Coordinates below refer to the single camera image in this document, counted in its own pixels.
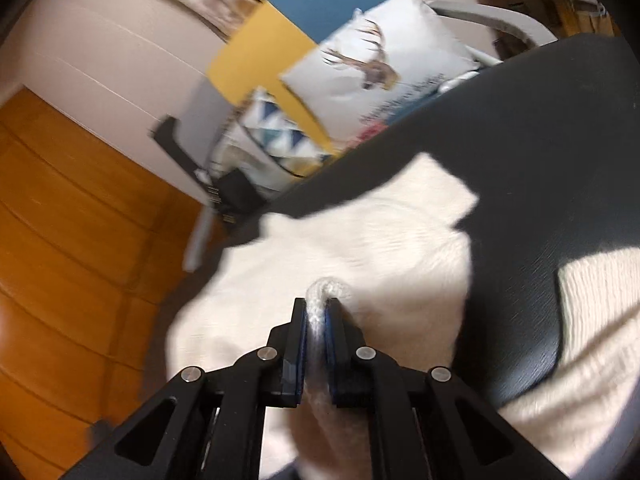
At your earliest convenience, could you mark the cream knitted sweater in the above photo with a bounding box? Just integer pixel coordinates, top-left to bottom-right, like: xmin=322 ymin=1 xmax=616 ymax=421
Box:
xmin=165 ymin=154 xmax=639 ymax=479

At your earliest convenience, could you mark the black handbag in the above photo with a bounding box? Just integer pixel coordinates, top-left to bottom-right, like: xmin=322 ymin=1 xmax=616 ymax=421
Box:
xmin=206 ymin=169 xmax=267 ymax=226

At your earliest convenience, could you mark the triangle pattern pillow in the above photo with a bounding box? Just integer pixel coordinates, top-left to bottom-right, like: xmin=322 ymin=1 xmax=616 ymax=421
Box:
xmin=209 ymin=88 xmax=331 ymax=198

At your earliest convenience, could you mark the wooden wardrobe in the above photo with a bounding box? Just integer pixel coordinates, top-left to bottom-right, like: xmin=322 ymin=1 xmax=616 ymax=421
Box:
xmin=1 ymin=89 xmax=201 ymax=479

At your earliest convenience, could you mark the pink cloth on sofa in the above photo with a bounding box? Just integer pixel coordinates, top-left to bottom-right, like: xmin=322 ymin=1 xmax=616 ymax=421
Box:
xmin=348 ymin=122 xmax=388 ymax=148

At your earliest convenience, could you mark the grey yellow blue sofa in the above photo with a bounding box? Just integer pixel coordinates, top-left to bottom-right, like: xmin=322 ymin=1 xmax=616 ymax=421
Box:
xmin=152 ymin=0 xmax=554 ymax=272

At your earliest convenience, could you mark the white deer print pillow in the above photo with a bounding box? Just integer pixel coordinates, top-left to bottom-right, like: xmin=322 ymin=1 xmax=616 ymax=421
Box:
xmin=280 ymin=0 xmax=478 ymax=148

